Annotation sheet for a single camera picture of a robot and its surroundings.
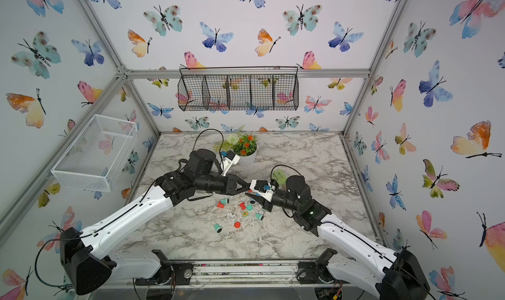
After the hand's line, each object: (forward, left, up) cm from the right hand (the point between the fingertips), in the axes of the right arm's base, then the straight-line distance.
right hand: (252, 185), depth 70 cm
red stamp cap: (-6, +7, -25) cm, 27 cm away
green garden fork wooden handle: (+19, -12, -26) cm, 34 cm away
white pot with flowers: (+27, +6, -11) cm, 30 cm away
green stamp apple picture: (-1, +4, -25) cm, 25 cm away
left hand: (-2, +1, +2) cm, 2 cm away
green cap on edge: (+3, +2, -25) cm, 25 cm away
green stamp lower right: (-2, -3, -23) cm, 24 cm away
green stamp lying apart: (-8, +14, -23) cm, 28 cm away
